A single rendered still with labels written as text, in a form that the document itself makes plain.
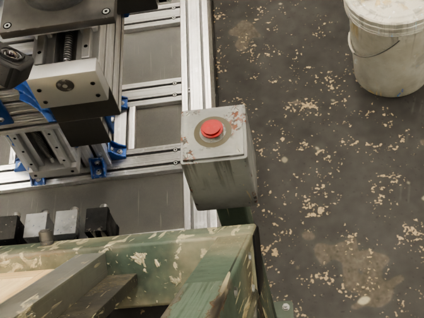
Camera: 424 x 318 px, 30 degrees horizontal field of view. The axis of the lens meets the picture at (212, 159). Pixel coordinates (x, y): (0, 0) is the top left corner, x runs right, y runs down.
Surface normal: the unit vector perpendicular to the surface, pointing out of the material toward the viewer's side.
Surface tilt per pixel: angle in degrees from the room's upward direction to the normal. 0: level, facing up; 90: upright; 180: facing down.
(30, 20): 0
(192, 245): 38
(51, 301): 90
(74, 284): 90
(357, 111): 0
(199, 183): 90
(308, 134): 0
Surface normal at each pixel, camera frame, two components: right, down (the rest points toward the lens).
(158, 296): -0.12, 0.07
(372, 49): -0.57, 0.75
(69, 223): -0.16, -0.55
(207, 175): 0.01, 0.83
